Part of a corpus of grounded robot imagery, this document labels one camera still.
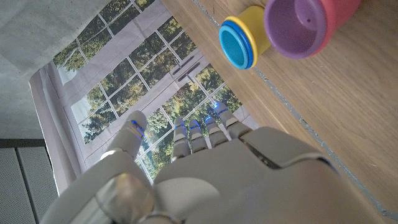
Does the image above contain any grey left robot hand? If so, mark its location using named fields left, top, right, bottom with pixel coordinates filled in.
left=40, top=101, right=383, bottom=224

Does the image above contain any teal stacking cup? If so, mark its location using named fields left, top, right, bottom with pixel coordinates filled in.
left=218, top=24, right=249, bottom=70

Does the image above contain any dark blue stacking cup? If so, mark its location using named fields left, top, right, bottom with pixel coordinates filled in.
left=221, top=20, right=255, bottom=69

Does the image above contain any yellow stacking cup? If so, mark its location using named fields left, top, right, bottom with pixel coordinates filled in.
left=223, top=5, right=272, bottom=68

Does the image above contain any printed window backdrop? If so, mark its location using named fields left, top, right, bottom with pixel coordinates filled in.
left=29, top=0, right=262, bottom=194

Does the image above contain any purple stacking cup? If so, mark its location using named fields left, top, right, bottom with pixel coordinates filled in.
left=264, top=0, right=329, bottom=60

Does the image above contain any pink stacking cup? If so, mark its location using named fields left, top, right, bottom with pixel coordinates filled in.
left=292, top=0, right=363, bottom=58

